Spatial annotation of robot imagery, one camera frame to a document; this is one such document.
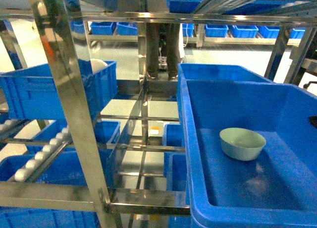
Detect blue bin on left rollers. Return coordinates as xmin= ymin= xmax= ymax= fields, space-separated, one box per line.
xmin=0 ymin=60 xmax=118 ymax=121

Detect large blue bin holding bowl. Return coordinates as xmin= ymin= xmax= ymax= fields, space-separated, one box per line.
xmin=180 ymin=78 xmax=317 ymax=228

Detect person legs in dark trousers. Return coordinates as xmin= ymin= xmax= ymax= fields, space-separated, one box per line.
xmin=146 ymin=23 xmax=181 ymax=80

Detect stainless steel roller shelf rack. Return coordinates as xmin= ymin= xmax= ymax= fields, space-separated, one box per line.
xmin=0 ymin=0 xmax=317 ymax=227

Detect green ceramic bowl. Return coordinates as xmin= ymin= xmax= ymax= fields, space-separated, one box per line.
xmin=219 ymin=127 xmax=266 ymax=161

